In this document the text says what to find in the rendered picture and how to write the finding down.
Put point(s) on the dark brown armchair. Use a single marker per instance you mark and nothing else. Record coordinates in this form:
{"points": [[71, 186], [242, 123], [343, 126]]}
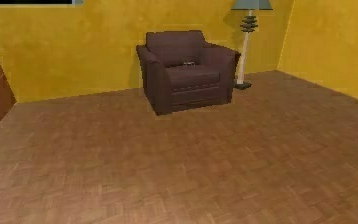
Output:
{"points": [[190, 83]]}

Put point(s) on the floor lamp with teal shade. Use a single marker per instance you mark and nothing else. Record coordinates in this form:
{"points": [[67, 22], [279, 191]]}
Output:
{"points": [[245, 50]]}

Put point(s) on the black framed wall picture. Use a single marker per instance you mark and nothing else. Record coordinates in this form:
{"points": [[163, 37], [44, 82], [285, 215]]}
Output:
{"points": [[30, 1]]}

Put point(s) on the small grey remote control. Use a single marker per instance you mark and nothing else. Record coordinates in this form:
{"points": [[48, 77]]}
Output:
{"points": [[188, 63]]}

